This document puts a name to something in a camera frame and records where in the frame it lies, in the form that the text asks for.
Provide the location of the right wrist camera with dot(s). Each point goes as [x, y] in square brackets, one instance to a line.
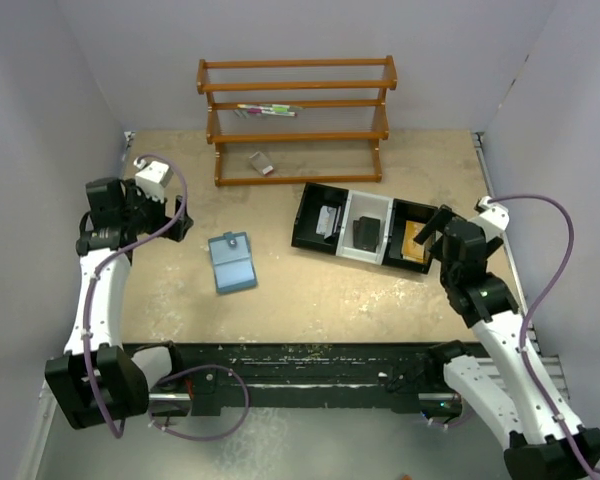
[492, 217]

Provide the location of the blue card holder wallet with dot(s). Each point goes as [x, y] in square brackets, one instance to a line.
[232, 262]

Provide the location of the small clear plastic box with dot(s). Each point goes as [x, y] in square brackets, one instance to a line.
[261, 163]

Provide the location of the white card in tray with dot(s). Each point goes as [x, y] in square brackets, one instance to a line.
[327, 221]

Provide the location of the black and white organizer tray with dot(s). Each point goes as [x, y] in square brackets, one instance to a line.
[392, 213]

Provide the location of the wooden three-tier shelf rack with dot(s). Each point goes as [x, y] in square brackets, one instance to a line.
[343, 99]

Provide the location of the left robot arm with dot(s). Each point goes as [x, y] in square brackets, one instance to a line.
[95, 381]

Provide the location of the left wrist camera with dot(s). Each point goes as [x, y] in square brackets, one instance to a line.
[152, 178]

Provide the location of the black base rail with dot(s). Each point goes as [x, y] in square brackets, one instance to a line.
[404, 378]

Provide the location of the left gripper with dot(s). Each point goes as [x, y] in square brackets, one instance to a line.
[134, 197]

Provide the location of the green marker pen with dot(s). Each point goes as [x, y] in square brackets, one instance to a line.
[281, 107]

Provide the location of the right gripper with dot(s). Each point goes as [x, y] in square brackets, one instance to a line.
[436, 223]

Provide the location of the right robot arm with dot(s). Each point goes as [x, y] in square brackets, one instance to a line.
[540, 435]

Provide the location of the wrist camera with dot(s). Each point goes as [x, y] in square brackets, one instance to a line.
[152, 178]
[492, 217]

